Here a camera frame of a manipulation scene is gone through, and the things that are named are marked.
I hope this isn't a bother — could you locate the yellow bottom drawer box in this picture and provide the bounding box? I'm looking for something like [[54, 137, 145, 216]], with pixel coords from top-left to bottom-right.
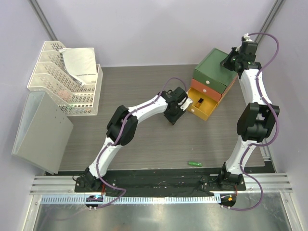
[[187, 87, 222, 121]]

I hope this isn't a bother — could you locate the red drawer box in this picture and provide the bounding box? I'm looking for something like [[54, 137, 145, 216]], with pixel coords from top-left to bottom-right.
[[190, 78, 236, 103]]

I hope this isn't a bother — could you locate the white mesh file organizer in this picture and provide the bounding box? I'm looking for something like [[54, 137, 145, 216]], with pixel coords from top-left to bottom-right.
[[27, 41, 103, 116]]

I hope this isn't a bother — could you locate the green top drawer box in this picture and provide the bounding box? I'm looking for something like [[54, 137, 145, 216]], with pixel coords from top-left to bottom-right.
[[192, 48, 237, 94]]

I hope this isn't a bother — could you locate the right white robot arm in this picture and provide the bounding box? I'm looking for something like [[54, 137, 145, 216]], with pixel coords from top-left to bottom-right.
[[217, 43, 280, 190]]

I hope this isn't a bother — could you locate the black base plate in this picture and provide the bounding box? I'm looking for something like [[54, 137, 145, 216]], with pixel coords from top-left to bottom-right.
[[74, 167, 246, 197]]

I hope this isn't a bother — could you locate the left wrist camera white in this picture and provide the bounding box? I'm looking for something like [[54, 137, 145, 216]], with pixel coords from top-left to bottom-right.
[[180, 98, 193, 111]]

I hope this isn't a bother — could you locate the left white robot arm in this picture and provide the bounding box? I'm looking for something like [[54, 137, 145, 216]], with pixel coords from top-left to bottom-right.
[[77, 87, 193, 192]]

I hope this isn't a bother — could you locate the grey metal bookend box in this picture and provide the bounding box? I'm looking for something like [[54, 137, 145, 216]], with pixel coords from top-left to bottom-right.
[[12, 91, 73, 174]]

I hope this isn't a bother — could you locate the white paper booklet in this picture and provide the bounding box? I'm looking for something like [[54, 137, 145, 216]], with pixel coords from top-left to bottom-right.
[[59, 48, 97, 86]]

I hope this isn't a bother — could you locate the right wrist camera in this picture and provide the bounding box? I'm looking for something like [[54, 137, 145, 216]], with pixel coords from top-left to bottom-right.
[[239, 34, 258, 62]]

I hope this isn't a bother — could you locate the gold black lipstick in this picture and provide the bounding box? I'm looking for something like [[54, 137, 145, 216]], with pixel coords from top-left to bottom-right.
[[195, 98, 204, 108]]

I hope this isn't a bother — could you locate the white slotted cable duct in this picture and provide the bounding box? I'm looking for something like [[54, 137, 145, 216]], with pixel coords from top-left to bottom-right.
[[40, 194, 221, 205]]

